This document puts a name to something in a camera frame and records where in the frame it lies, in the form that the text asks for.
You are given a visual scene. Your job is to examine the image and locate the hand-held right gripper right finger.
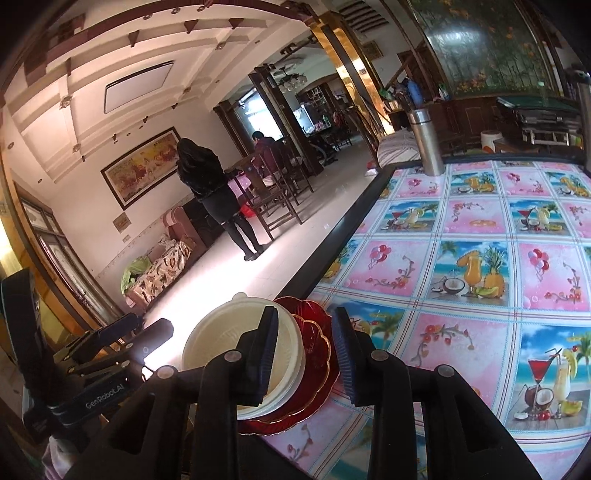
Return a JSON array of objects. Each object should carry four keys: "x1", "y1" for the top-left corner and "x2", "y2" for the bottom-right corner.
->
[{"x1": 332, "y1": 307, "x2": 543, "y2": 480}]

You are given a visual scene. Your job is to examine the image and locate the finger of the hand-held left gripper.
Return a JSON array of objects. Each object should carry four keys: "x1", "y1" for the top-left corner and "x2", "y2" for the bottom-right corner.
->
[
  {"x1": 74, "y1": 314, "x2": 141, "y2": 358},
  {"x1": 124, "y1": 318, "x2": 175, "y2": 365}
]

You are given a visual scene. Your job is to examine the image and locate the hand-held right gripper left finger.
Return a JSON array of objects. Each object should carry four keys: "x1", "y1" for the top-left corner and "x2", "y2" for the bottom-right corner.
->
[{"x1": 65, "y1": 305, "x2": 280, "y2": 480}]

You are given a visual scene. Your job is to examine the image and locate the red scalloped glass plate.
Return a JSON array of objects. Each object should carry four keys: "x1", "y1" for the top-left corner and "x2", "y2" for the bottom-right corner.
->
[
  {"x1": 238, "y1": 300, "x2": 342, "y2": 435},
  {"x1": 259, "y1": 298, "x2": 334, "y2": 423}
]

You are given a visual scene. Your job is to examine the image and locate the sofa with patterned blanket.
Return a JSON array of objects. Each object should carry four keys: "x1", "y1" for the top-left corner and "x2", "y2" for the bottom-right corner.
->
[{"x1": 122, "y1": 208, "x2": 204, "y2": 310}]

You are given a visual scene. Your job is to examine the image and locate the dark wooden cabinet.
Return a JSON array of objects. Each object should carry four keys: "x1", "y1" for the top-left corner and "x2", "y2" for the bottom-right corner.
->
[{"x1": 182, "y1": 196, "x2": 227, "y2": 245}]

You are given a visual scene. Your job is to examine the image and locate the wooden chair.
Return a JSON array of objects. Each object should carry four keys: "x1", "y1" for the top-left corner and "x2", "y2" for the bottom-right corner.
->
[{"x1": 228, "y1": 154, "x2": 303, "y2": 241}]

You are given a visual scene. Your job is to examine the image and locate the pink covered dining table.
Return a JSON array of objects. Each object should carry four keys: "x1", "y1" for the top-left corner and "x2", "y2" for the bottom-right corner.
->
[{"x1": 228, "y1": 178, "x2": 252, "y2": 204}]

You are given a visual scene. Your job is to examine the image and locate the small steel thermos bottle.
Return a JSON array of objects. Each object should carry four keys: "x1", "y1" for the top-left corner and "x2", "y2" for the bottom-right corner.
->
[{"x1": 406, "y1": 108, "x2": 445, "y2": 177}]

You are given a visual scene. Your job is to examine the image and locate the square ceiling light panel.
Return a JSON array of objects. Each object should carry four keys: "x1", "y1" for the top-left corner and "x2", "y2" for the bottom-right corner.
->
[{"x1": 104, "y1": 61, "x2": 175, "y2": 115}]

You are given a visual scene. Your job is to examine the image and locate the chandelier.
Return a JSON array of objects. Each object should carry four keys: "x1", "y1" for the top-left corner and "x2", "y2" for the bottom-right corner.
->
[{"x1": 272, "y1": 69, "x2": 308, "y2": 92}]

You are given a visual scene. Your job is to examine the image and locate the green topped game table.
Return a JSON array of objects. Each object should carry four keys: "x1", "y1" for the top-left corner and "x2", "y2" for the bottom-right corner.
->
[{"x1": 496, "y1": 95, "x2": 585, "y2": 147}]

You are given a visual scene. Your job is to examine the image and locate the large steel vacuum flask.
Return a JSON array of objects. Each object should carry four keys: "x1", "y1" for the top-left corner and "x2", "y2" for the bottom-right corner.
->
[{"x1": 573, "y1": 69, "x2": 591, "y2": 167}]

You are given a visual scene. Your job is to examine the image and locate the floral glass screen panel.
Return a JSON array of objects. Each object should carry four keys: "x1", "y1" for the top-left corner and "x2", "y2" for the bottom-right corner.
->
[{"x1": 409, "y1": 0, "x2": 561, "y2": 97}]

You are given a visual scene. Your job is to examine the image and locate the framed wall painting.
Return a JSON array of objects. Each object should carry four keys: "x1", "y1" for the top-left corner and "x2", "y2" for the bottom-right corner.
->
[{"x1": 100, "y1": 127, "x2": 182, "y2": 210}]

